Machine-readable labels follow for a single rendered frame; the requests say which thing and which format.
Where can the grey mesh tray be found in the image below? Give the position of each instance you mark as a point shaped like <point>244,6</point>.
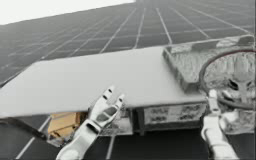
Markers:
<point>186,65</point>

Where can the grey cart with brown box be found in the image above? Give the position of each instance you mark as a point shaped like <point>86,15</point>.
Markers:
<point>100,76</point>

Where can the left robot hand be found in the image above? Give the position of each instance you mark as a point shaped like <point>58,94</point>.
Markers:
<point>105,111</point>

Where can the dark steering wheel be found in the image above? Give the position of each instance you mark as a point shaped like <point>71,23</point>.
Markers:
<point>203,70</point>

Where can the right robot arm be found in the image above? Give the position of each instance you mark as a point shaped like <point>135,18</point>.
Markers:
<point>216,140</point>

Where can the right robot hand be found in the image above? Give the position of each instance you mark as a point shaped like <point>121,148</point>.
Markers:
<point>214,103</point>

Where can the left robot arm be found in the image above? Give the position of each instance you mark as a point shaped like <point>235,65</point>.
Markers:
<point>78,143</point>

